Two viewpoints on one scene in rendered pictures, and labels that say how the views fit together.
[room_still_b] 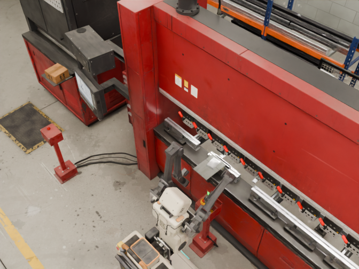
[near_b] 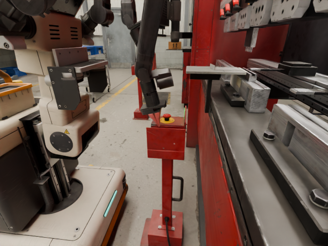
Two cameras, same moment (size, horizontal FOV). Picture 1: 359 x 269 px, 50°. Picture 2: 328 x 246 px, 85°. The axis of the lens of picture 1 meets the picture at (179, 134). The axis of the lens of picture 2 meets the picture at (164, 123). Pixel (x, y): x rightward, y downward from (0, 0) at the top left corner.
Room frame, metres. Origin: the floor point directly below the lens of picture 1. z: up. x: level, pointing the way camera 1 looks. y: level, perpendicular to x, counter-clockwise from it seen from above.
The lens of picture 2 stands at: (1.50, -0.83, 1.13)
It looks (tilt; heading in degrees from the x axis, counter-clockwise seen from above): 25 degrees down; 50
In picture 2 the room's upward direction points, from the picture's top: straight up
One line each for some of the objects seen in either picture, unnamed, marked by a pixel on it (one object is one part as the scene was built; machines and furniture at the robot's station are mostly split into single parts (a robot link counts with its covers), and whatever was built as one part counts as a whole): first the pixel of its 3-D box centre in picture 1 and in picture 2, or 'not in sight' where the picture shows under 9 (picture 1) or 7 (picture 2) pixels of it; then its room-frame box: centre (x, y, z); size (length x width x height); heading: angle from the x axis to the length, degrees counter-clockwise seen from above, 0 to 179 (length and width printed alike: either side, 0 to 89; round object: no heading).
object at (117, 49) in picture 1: (110, 55); not in sight; (3.15, 0.68, 1.67); 0.40 x 0.24 x 0.07; 42
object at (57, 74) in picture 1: (55, 72); (174, 45); (3.67, 1.48, 1.04); 0.30 x 0.26 x 0.12; 44
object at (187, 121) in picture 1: (190, 117); (234, 17); (2.69, -0.11, 1.26); 0.15 x 0.09 x 0.17; 42
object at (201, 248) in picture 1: (202, 242); (162, 228); (1.97, -0.25, 0.06); 0.25 x 0.20 x 0.12; 133
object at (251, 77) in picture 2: (222, 161); (246, 73); (2.35, -0.42, 0.99); 0.20 x 0.03 x 0.03; 42
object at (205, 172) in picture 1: (209, 167); (213, 70); (2.27, -0.29, 1.00); 0.26 x 0.18 x 0.01; 132
